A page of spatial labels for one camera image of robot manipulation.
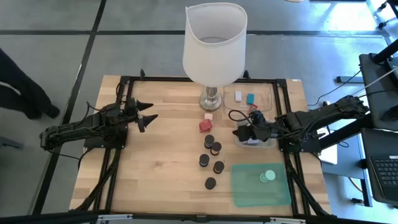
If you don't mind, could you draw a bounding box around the black laptop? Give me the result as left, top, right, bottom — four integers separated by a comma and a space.
361, 126, 398, 207

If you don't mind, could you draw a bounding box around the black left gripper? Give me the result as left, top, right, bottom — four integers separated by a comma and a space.
124, 98, 159, 134

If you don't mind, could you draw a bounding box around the dark blue sand hourglass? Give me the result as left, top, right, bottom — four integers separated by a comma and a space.
203, 134, 216, 149

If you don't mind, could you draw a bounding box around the orange sand hourglass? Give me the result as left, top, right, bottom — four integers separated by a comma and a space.
210, 141, 223, 157

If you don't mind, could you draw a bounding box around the light gray plastic bin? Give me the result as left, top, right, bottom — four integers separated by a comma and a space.
233, 120, 277, 149

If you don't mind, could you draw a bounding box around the dark gray furniture foot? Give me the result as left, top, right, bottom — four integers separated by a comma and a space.
0, 136, 24, 151

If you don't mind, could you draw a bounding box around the gray desk foot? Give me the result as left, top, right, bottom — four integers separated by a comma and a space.
335, 75, 363, 84

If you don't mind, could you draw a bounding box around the black aluminium table frame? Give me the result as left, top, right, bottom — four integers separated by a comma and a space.
70, 68, 332, 218

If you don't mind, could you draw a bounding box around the black front crossbar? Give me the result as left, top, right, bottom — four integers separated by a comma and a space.
0, 210, 398, 224

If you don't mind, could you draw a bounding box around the black office chair base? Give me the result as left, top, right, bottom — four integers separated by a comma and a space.
376, 0, 398, 30

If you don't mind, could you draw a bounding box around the clear plastic tray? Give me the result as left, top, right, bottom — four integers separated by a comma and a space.
223, 82, 275, 118

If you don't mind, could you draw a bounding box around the white paper sheet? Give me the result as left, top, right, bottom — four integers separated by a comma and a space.
317, 143, 338, 166

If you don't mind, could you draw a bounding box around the person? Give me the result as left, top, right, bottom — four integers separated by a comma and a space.
0, 48, 61, 121

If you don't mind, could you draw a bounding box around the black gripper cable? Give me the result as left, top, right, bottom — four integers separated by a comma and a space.
228, 108, 259, 123

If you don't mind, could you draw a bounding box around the white sand hourglass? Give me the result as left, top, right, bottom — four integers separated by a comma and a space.
204, 177, 218, 190

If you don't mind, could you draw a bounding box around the red block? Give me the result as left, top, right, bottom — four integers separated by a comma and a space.
198, 119, 214, 133

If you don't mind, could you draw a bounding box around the black computer mouse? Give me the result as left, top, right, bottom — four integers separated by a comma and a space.
379, 105, 398, 123

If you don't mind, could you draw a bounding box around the black side desk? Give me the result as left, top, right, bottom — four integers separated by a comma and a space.
358, 39, 398, 131

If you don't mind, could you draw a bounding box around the table lamp white shade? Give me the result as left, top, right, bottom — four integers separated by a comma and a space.
182, 2, 248, 112

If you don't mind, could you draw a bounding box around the black diagonal rig strut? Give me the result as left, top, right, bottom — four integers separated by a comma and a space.
319, 119, 374, 149

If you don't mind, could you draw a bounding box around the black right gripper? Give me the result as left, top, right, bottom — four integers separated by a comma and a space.
233, 110, 277, 142

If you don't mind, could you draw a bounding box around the teal translucent plastic bin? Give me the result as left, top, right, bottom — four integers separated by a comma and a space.
229, 162, 292, 208

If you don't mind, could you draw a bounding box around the light blue sand hourglass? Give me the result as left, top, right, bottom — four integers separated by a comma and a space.
198, 153, 211, 168

